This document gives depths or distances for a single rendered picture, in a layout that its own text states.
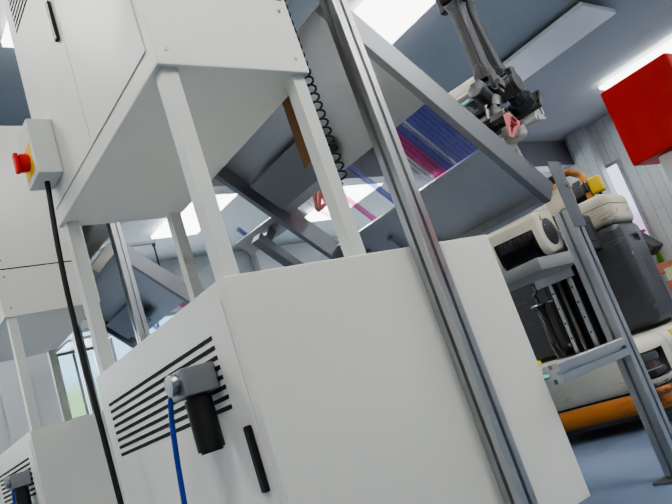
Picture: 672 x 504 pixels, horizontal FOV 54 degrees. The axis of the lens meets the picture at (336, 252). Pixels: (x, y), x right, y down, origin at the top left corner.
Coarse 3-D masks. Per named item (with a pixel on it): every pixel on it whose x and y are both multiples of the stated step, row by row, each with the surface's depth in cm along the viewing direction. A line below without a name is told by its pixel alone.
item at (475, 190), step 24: (456, 168) 168; (480, 168) 165; (432, 192) 177; (456, 192) 174; (480, 192) 172; (504, 192) 169; (528, 192) 167; (384, 216) 190; (432, 216) 184; (456, 216) 181; (480, 216) 178; (384, 240) 199
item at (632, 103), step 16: (656, 64) 120; (624, 80) 125; (640, 80) 123; (656, 80) 120; (608, 96) 128; (624, 96) 125; (640, 96) 123; (656, 96) 121; (608, 112) 128; (624, 112) 126; (640, 112) 123; (656, 112) 121; (624, 128) 126; (640, 128) 124; (656, 128) 121; (624, 144) 127; (640, 144) 124; (656, 144) 122; (640, 160) 125; (656, 160) 127
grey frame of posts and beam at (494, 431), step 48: (288, 0) 158; (336, 0) 137; (384, 144) 130; (432, 240) 126; (576, 240) 155; (432, 288) 125; (624, 336) 150; (480, 384) 119; (480, 432) 119; (528, 480) 117
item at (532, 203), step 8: (528, 200) 168; (536, 200) 164; (512, 208) 172; (520, 208) 168; (528, 208) 165; (536, 208) 164; (496, 216) 176; (504, 216) 173; (512, 216) 169; (520, 216) 168; (488, 224) 177; (496, 224) 174; (504, 224) 172; (472, 232) 182; (480, 232) 178; (488, 232) 176
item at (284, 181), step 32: (320, 32) 150; (320, 64) 156; (320, 96) 164; (352, 96) 161; (384, 96) 158; (288, 128) 176; (352, 128) 169; (256, 160) 189; (288, 160) 179; (352, 160) 177; (288, 192) 190
